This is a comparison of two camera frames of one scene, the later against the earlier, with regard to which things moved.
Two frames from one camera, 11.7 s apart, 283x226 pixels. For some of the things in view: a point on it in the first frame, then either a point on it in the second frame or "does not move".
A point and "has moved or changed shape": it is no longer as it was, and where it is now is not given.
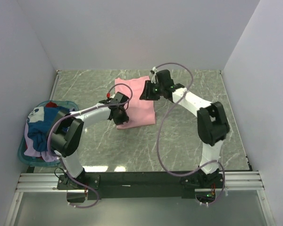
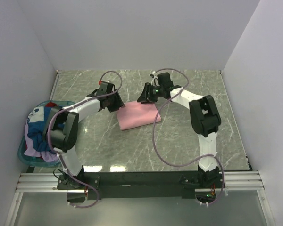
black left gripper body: x=122 y=117 -> x=114 y=102
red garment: x=51 y=104 does not move
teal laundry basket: x=36 y=160 does not move
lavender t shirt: x=29 y=150 does not move
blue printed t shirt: x=39 y=120 does not move
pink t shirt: x=140 y=113 has moved or changed shape
